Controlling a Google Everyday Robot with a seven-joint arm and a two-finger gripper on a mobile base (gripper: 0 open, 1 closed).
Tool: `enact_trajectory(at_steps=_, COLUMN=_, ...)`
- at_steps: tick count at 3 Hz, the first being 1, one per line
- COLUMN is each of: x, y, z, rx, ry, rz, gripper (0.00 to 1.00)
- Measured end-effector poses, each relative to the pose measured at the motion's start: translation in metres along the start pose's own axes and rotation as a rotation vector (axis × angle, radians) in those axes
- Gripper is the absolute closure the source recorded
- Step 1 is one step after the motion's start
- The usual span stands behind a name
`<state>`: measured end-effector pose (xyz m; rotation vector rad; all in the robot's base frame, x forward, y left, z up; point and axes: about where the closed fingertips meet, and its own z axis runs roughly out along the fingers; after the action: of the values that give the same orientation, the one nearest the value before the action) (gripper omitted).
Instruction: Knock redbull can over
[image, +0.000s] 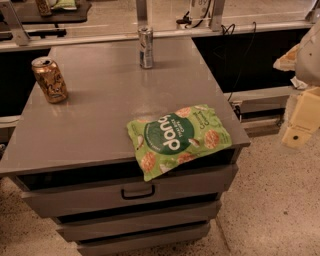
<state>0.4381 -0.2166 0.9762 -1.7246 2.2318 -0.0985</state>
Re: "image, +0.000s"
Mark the gold soda can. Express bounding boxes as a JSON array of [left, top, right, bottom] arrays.
[[31, 56, 68, 104]]

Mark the black drawer handle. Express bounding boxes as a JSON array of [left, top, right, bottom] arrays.
[[121, 185, 156, 200]]

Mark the white crumpled wrapper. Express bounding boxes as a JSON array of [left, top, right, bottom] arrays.
[[291, 76, 308, 90]]

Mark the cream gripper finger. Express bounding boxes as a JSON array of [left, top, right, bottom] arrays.
[[273, 45, 299, 71], [282, 87, 320, 149]]

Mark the grey drawer cabinet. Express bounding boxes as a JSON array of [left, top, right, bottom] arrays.
[[1, 38, 249, 256]]

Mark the black cable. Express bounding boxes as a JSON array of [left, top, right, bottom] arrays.
[[221, 21, 258, 102]]

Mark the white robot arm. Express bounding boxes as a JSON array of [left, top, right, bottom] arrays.
[[273, 20, 320, 148]]

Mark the background green bag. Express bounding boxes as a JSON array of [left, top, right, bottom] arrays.
[[52, 0, 77, 11]]

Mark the background gold can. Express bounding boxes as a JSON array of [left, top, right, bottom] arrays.
[[35, 0, 52, 17]]

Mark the dark background table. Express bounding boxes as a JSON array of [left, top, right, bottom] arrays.
[[0, 0, 93, 25]]

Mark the metal frame rail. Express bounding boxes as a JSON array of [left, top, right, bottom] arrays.
[[0, 21, 313, 52]]

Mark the green snack bag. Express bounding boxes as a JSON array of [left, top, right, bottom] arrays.
[[127, 104, 232, 182]]

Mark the silver redbull can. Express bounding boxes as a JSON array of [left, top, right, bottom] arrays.
[[138, 26, 153, 69]]

